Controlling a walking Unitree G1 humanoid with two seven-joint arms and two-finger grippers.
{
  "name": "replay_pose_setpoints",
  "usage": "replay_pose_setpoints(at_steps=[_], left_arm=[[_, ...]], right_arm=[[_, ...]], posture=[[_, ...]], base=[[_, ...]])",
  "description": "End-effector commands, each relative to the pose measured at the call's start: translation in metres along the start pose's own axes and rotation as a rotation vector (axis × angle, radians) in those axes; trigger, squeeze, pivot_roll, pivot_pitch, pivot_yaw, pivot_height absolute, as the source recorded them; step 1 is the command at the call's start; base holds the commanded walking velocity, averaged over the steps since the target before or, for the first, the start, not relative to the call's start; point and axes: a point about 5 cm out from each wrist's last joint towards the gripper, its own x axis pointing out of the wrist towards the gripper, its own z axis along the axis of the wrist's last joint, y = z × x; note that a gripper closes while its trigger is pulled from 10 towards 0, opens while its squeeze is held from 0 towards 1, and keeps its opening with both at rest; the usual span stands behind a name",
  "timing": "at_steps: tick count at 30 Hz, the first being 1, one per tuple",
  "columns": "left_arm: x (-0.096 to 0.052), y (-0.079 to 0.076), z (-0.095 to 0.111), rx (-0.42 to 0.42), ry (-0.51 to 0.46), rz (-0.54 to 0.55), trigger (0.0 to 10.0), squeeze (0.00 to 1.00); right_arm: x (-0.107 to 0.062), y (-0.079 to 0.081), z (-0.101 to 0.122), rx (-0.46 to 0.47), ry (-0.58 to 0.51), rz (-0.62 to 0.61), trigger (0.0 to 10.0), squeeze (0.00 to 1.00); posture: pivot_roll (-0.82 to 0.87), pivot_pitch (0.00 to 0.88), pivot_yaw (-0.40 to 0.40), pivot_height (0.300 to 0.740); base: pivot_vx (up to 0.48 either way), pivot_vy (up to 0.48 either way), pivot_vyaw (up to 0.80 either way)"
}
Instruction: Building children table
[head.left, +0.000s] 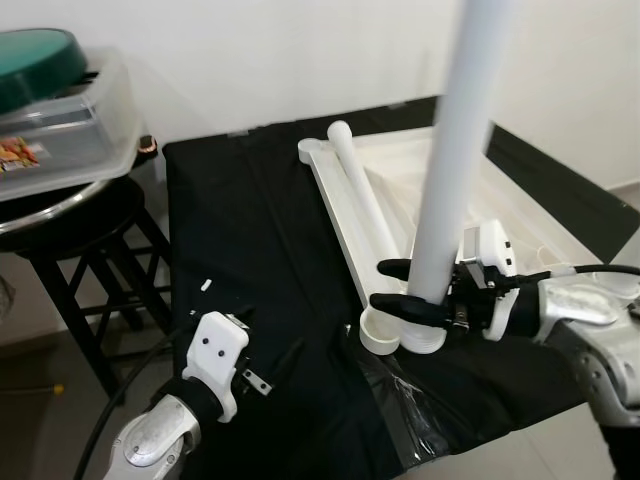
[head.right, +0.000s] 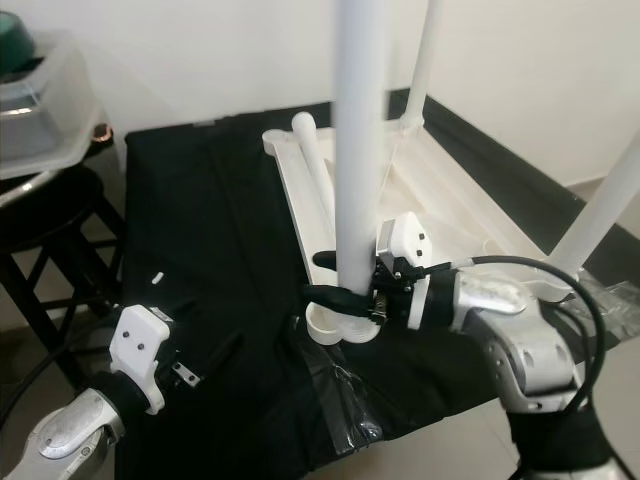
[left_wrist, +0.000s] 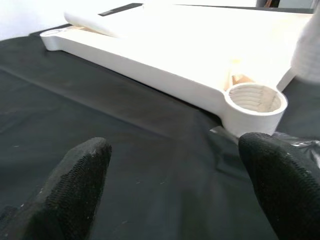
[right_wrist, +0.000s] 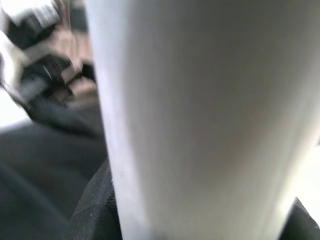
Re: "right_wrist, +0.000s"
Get pink patterned cloth stand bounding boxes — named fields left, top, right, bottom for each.
left=57, top=22, right=99, bottom=106

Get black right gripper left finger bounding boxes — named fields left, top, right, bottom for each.
left=69, top=159, right=123, bottom=240

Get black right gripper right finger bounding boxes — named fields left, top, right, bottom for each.
left=277, top=197, right=320, bottom=240

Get white plastic table leg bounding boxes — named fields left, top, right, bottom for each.
left=84, top=0, right=320, bottom=240

